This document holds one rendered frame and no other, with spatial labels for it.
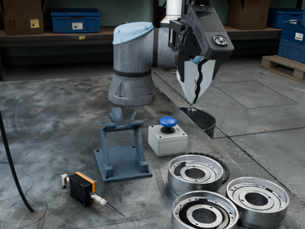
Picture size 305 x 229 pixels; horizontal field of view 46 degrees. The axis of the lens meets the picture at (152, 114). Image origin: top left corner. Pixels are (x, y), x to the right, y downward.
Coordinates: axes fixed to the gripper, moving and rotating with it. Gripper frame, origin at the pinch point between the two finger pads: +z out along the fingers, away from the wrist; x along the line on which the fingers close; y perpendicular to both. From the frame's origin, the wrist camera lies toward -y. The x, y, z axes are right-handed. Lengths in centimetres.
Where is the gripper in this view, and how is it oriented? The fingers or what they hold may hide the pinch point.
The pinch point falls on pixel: (195, 98)
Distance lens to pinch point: 70.4
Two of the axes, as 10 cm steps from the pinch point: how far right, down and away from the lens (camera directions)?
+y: -3.2, -3.8, 8.7
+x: -9.5, 0.9, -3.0
